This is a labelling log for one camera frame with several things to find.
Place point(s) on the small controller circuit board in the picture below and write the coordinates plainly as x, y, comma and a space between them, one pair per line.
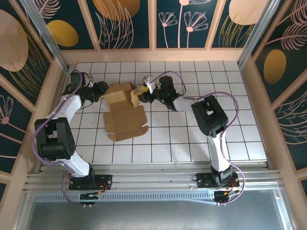
88, 196
223, 194

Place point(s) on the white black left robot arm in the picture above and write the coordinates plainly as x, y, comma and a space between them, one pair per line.
55, 141

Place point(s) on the aluminium table side rail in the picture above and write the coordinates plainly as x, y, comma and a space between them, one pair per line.
62, 80

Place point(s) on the brown cardboard box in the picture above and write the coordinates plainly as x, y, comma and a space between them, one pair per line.
124, 117

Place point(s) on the aluminium mounting rail frame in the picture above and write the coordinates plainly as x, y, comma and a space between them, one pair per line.
148, 177

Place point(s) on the grey sheet metal tray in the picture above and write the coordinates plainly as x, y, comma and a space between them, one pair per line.
153, 215

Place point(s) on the aluminium corner post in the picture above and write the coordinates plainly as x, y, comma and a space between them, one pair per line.
48, 40
254, 36

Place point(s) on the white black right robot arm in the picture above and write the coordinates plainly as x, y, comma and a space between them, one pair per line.
211, 115

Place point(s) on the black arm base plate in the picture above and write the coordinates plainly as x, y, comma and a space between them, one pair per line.
105, 182
204, 180

